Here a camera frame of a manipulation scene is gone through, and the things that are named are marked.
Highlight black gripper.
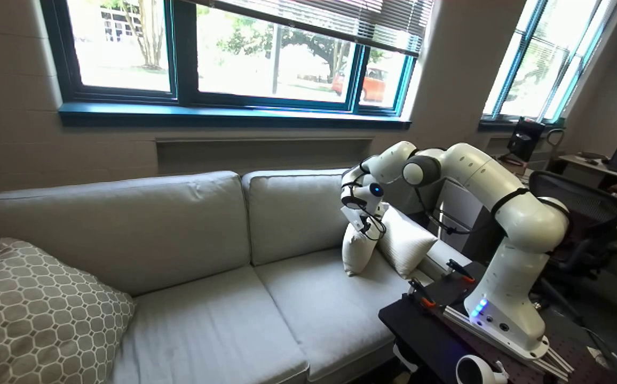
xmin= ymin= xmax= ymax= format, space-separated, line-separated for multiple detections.
xmin=351 ymin=211 xmax=389 ymax=240

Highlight lattice patterned pillow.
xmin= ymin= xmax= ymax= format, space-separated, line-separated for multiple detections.
xmin=0 ymin=234 xmax=136 ymax=384

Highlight blue framed narrow window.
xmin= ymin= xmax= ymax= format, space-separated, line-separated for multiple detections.
xmin=478 ymin=0 xmax=617 ymax=131

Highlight black electronics box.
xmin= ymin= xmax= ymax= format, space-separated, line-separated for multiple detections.
xmin=506 ymin=117 xmax=546 ymax=163

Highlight red car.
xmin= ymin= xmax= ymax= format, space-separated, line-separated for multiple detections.
xmin=328 ymin=66 xmax=391 ymax=104

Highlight black robot table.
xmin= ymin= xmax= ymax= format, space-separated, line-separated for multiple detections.
xmin=378 ymin=257 xmax=617 ymax=384

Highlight grey fabric sofa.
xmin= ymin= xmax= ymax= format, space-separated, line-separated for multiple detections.
xmin=0 ymin=165 xmax=473 ymax=384

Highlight black orange clamp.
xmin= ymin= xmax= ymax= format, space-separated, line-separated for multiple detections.
xmin=444 ymin=257 xmax=479 ymax=287
xmin=409 ymin=275 xmax=441 ymax=311

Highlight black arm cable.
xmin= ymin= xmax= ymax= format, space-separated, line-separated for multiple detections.
xmin=338 ymin=163 xmax=368 ymax=209

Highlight grey window blinds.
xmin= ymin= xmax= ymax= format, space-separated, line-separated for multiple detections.
xmin=199 ymin=0 xmax=437 ymax=56

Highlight white VR controller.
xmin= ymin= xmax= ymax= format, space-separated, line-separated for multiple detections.
xmin=453 ymin=352 xmax=509 ymax=384

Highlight blue framed wide window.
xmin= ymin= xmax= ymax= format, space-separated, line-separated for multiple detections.
xmin=38 ymin=0 xmax=422 ymax=129

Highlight black office chair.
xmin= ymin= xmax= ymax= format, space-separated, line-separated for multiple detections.
xmin=527 ymin=168 xmax=617 ymax=286

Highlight grey metal cabinet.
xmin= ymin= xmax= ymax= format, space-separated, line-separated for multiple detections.
xmin=430 ymin=176 xmax=496 ymax=261

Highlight cream striped pillow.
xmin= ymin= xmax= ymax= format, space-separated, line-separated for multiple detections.
xmin=338 ymin=220 xmax=384 ymax=277
xmin=376 ymin=202 xmax=440 ymax=277

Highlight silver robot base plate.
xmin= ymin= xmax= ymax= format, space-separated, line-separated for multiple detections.
xmin=440 ymin=303 xmax=575 ymax=382

